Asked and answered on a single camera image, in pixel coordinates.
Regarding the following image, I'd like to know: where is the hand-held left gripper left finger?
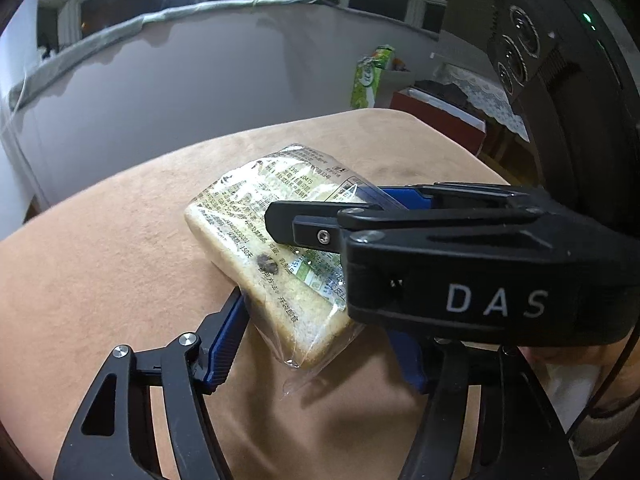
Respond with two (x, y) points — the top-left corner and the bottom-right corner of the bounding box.
(52, 287), (248, 480)

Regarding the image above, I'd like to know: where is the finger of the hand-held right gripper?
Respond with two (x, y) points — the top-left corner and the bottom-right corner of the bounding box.
(369, 182), (551, 211)
(264, 201), (545, 262)

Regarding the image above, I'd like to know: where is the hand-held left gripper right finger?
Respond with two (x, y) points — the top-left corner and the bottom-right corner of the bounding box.
(385, 327), (578, 480)

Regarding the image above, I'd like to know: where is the bagged sliced bread loaf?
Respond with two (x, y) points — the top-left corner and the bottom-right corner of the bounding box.
(183, 143), (381, 397)

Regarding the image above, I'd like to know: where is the person's right forearm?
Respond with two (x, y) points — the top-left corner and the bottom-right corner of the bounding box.
(520, 330), (640, 463)

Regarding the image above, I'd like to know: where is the dark red cabinet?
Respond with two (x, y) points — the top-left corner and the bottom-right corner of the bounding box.
(390, 87), (489, 157)

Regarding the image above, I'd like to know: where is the green drink carton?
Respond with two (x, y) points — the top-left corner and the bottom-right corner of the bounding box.
(350, 45), (397, 110)

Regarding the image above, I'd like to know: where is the white lace cloth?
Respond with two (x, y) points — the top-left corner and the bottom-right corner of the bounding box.
(434, 62), (532, 144)

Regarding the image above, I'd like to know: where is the white framed window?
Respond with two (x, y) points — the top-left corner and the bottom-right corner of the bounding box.
(30, 0), (451, 57)

